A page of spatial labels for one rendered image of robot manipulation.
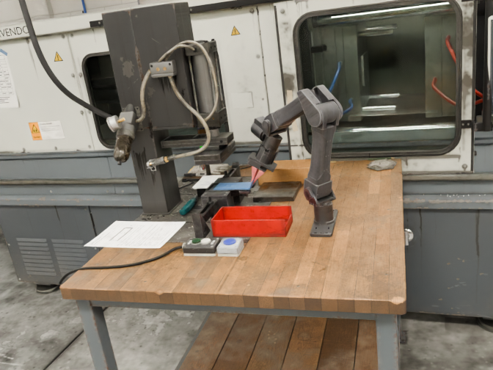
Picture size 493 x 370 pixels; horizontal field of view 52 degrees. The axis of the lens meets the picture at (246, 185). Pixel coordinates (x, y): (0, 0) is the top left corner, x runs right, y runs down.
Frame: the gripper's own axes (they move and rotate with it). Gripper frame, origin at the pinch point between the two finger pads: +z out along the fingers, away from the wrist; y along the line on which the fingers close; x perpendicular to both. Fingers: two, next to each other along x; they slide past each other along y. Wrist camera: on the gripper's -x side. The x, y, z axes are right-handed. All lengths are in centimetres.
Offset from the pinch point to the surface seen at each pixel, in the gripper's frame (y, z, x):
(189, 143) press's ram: 26.7, -2.9, 2.4
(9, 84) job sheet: 154, 47, -74
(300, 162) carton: -11.8, -2.5, -35.6
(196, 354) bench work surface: -10, 86, -1
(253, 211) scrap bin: -5.5, 4.3, 12.7
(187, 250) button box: 6.3, 14.9, 37.4
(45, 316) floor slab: 85, 167, -54
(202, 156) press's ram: 19.0, -3.5, 8.9
